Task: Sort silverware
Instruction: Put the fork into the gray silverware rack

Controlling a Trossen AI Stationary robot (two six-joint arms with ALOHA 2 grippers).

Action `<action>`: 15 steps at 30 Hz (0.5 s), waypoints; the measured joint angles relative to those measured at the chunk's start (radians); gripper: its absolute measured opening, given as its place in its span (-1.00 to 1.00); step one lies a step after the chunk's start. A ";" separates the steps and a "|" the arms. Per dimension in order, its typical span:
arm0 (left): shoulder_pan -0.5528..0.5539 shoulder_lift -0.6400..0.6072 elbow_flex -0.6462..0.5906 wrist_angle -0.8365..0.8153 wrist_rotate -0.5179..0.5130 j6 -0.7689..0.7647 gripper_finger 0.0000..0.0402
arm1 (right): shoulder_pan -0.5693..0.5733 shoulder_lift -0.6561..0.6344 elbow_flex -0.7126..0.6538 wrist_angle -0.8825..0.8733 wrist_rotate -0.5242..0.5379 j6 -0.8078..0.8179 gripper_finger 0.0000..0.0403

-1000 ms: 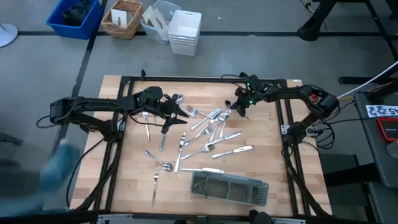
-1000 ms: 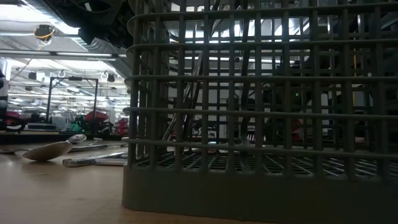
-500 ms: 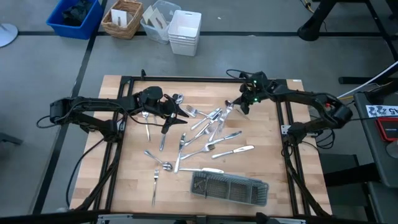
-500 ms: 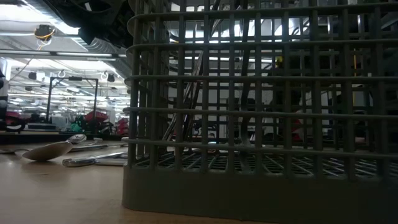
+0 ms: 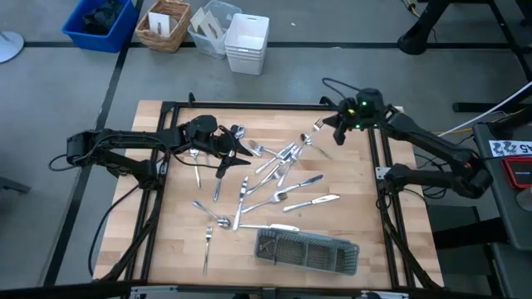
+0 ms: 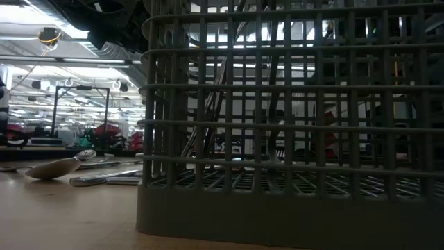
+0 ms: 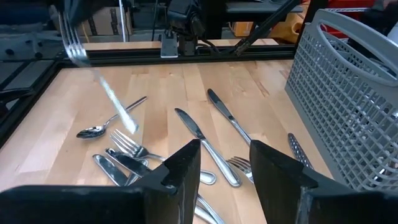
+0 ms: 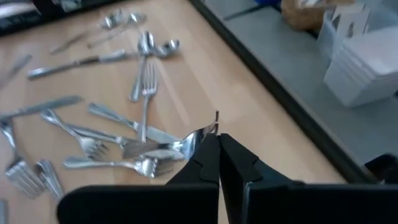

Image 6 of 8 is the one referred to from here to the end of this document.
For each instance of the large silver spoon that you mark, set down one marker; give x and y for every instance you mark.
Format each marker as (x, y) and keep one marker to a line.
(55, 168)

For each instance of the black metal frame rig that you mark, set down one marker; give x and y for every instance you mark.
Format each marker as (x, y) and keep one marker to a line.
(55, 111)

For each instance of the black aluminium table frame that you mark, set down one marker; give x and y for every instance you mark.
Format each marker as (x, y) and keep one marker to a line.
(34, 153)

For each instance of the red bag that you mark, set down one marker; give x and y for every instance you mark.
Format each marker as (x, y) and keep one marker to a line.
(107, 129)

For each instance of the silver ceiling duct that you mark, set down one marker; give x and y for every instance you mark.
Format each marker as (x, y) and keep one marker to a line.
(114, 52)

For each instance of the grey plastic cutlery basket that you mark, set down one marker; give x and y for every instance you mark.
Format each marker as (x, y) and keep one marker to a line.
(277, 222)

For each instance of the silver cutlery piece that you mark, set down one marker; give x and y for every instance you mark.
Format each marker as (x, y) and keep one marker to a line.
(211, 100)

